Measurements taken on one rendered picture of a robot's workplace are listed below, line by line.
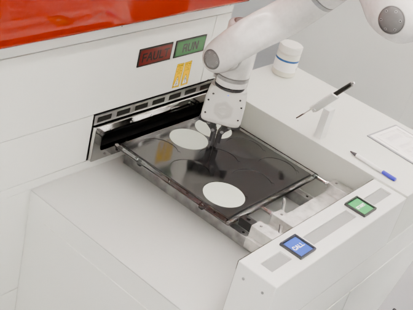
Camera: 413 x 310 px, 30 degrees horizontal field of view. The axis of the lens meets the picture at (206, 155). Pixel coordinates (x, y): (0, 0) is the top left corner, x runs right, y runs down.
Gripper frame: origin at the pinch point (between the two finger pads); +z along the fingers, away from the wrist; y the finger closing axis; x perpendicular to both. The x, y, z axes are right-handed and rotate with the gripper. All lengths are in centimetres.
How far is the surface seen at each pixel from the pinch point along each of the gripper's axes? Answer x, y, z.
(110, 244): -39.4, -16.7, 10.3
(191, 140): -0.6, -5.7, 2.3
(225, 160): -5.5, 3.9, 2.4
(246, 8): 302, 6, 68
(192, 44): 11.5, -11.7, -18.1
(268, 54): 297, 27, 92
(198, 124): 9.0, -4.9, 2.4
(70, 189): -23.1, -29.9, 10.3
